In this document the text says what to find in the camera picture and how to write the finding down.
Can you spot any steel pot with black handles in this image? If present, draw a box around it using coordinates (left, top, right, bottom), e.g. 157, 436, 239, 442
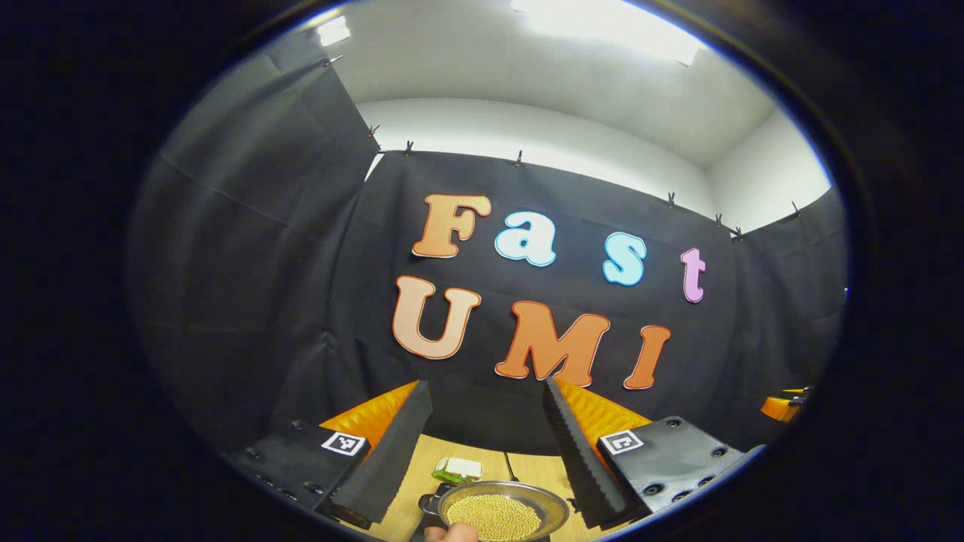
418, 480, 571, 542

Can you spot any sandwich on green plate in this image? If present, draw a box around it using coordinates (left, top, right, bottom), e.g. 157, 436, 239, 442
431, 457, 484, 485

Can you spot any black backdrop cloth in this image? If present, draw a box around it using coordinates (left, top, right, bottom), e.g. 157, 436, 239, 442
128, 34, 850, 528

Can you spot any small ceiling light panel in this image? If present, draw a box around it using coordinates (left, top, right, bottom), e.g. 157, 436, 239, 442
316, 17, 351, 47

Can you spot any black induction cooktop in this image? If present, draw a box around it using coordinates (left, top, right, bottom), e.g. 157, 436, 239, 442
409, 482, 562, 542

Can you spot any pile of yellow soybeans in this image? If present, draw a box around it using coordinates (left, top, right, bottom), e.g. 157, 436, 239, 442
446, 494, 543, 542

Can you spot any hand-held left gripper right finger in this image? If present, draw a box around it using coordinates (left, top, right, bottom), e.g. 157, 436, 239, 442
542, 376, 765, 530

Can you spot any large ceiling light panel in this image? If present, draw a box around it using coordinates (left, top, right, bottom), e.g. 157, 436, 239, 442
512, 0, 705, 67

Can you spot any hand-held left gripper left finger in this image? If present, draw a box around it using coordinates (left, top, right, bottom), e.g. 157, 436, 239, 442
226, 380, 435, 531

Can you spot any row of black cloth clips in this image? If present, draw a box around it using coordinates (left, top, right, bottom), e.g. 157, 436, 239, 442
325, 56, 801, 240

